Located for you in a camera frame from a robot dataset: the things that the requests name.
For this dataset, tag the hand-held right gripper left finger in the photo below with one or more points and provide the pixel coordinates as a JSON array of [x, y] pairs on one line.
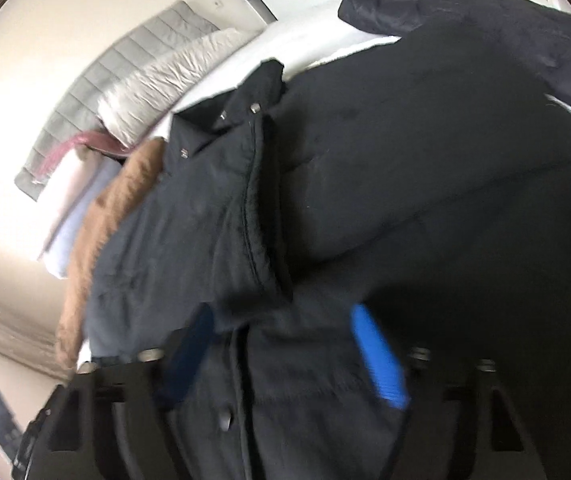
[[185, 360]]

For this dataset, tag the dark pink cloth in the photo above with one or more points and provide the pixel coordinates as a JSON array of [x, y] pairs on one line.
[[105, 142]]

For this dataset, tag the grey padded headboard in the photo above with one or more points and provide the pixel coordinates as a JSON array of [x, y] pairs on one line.
[[115, 70]]

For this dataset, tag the white crinkled pillow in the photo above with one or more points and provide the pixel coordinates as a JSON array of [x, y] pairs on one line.
[[165, 85]]

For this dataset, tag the light pink folded quilt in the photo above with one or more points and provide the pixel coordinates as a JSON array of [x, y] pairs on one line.
[[72, 195]]

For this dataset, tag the lavender folded blanket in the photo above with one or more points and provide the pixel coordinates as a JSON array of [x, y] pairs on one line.
[[65, 255]]

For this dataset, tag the black quilted coat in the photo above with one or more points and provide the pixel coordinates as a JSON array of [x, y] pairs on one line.
[[390, 160]]

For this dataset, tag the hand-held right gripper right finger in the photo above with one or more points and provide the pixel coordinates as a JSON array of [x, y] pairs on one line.
[[380, 360]]

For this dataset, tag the brown fuzzy garment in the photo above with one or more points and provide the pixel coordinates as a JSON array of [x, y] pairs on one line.
[[110, 220]]

